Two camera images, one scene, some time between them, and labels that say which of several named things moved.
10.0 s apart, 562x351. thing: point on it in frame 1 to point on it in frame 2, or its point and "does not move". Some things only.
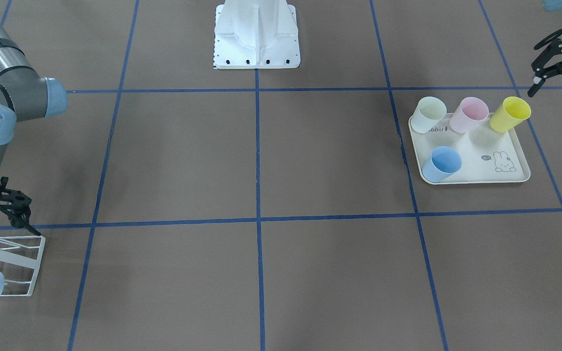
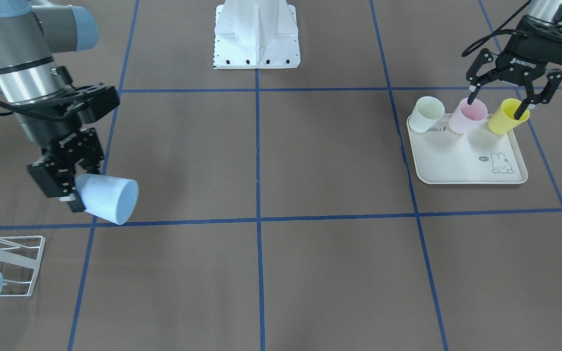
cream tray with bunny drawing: [488, 156] does not move
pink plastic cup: [470, 111] does not move
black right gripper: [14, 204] to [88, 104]
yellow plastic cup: [512, 111] does not move
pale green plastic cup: [429, 112] does not move
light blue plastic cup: [443, 162] to [113, 198]
